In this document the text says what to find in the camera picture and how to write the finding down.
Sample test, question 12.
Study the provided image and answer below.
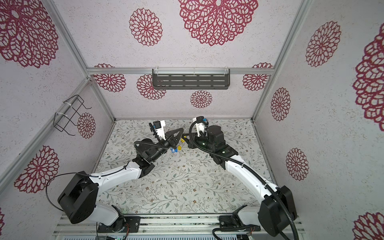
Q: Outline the black slotted wall shelf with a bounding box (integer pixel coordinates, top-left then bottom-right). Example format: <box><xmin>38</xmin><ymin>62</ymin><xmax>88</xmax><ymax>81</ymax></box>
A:
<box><xmin>152</xmin><ymin>69</ymin><xmax>231</xmax><ymax>90</ymax></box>

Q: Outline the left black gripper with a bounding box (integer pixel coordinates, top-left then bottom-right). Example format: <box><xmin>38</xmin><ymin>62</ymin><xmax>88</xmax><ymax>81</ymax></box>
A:
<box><xmin>151</xmin><ymin>128</ymin><xmax>184</xmax><ymax>163</ymax></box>

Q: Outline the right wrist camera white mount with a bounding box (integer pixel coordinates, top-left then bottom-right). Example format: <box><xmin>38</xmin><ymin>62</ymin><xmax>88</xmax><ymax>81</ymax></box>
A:
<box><xmin>193</xmin><ymin>116</ymin><xmax>209</xmax><ymax>137</ymax></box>

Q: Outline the right black corrugated cable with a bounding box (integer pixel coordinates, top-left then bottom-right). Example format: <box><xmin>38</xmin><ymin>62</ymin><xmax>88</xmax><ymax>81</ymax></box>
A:
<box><xmin>188</xmin><ymin>119</ymin><xmax>300</xmax><ymax>240</ymax></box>

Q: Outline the black wire wall rack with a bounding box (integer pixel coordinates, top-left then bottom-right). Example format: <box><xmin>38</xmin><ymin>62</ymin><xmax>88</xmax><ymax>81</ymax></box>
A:
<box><xmin>53</xmin><ymin>95</ymin><xmax>92</xmax><ymax>137</ymax></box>

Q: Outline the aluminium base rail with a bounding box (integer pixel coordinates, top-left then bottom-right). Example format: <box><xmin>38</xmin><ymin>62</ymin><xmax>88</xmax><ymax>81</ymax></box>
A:
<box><xmin>53</xmin><ymin>212</ymin><xmax>305</xmax><ymax>236</ymax></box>

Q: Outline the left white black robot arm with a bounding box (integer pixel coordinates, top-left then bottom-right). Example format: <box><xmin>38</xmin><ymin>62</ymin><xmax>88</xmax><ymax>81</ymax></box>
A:
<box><xmin>58</xmin><ymin>125</ymin><xmax>184</xmax><ymax>232</ymax></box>

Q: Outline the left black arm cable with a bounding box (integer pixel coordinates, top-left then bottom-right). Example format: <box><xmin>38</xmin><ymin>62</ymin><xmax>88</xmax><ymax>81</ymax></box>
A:
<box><xmin>45</xmin><ymin>171</ymin><xmax>91</xmax><ymax>212</ymax></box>

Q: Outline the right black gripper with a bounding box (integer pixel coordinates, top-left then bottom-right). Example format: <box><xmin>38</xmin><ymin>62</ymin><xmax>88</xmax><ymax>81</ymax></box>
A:
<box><xmin>182</xmin><ymin>133</ymin><xmax>217</xmax><ymax>155</ymax></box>

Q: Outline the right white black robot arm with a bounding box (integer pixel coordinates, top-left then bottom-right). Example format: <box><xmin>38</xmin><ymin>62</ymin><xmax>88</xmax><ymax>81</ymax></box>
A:
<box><xmin>187</xmin><ymin>120</ymin><xmax>299</xmax><ymax>240</ymax></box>

